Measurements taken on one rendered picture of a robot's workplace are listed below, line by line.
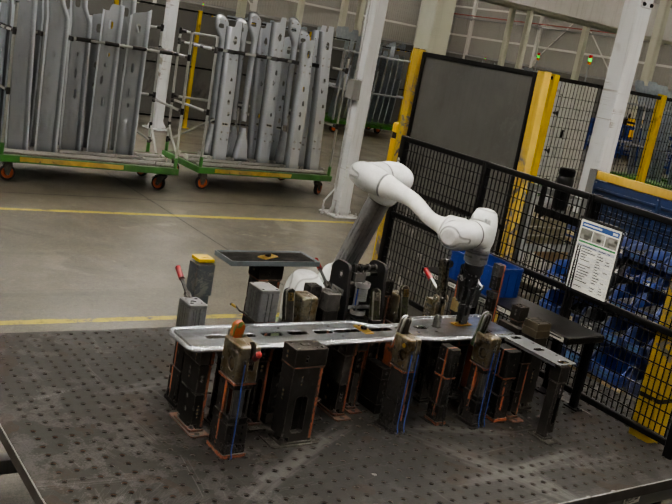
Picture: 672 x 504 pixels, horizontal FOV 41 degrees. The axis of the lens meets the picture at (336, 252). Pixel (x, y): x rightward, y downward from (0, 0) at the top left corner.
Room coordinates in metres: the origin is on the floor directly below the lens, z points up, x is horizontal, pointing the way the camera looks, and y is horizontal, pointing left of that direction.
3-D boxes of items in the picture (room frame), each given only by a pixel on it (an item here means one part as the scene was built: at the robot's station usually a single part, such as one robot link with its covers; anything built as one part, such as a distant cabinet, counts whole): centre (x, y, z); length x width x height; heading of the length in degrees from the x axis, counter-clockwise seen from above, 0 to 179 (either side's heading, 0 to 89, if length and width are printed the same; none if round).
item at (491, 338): (3.07, -0.60, 0.87); 0.12 x 0.09 x 0.35; 36
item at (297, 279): (3.69, 0.11, 0.88); 0.18 x 0.16 x 0.22; 143
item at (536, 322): (3.32, -0.82, 0.88); 0.08 x 0.08 x 0.36; 36
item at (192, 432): (2.62, 0.36, 0.84); 0.18 x 0.06 x 0.29; 36
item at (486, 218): (3.25, -0.51, 1.38); 0.13 x 0.11 x 0.16; 143
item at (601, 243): (3.51, -1.03, 1.30); 0.23 x 0.02 x 0.31; 36
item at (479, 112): (5.74, -0.67, 1.00); 1.34 x 0.14 x 2.00; 36
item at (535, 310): (3.68, -0.75, 1.02); 0.90 x 0.22 x 0.03; 36
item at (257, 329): (2.97, -0.13, 1.00); 1.38 x 0.22 x 0.02; 126
